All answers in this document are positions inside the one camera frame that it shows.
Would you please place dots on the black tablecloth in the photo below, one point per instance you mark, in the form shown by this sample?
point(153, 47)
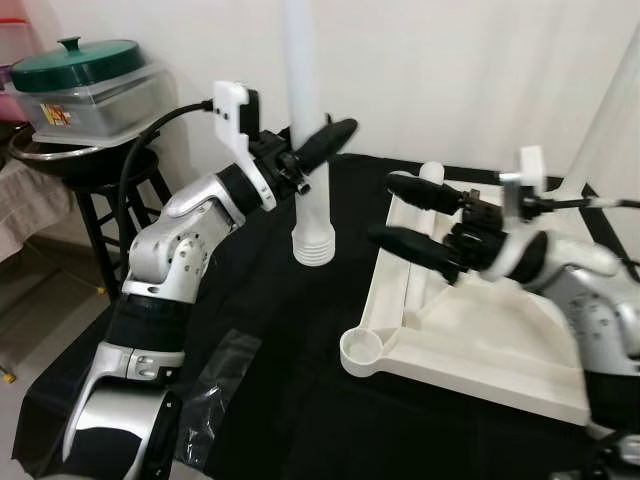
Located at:
point(300, 350)

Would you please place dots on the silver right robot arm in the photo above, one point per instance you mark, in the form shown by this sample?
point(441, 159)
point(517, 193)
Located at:
point(600, 310)

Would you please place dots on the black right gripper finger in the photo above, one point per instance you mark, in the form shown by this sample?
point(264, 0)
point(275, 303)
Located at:
point(425, 193)
point(415, 252)

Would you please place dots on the white plastic table top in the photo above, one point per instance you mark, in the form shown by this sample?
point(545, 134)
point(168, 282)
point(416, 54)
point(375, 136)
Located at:
point(480, 330)

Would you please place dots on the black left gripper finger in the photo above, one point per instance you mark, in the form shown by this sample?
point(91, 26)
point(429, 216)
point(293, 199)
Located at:
point(330, 142)

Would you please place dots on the black round stool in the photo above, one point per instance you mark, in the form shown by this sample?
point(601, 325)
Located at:
point(95, 215)

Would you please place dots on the green pot lid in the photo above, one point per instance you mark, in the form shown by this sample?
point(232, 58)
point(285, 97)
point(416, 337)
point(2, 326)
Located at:
point(75, 65)

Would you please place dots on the pink translucent container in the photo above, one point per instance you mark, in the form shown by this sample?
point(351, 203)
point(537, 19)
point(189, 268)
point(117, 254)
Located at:
point(20, 55)

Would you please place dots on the metal leg yellow foot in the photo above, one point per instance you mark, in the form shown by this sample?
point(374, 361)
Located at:
point(6, 375)

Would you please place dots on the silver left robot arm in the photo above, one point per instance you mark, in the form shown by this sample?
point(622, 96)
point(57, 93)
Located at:
point(165, 260)

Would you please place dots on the clear plastic container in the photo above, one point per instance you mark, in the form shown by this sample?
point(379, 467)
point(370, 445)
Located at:
point(100, 115)

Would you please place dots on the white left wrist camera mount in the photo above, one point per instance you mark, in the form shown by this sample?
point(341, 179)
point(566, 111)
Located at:
point(232, 110)

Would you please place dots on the beige cloth covered table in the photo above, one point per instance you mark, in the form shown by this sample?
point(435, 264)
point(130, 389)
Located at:
point(30, 205)

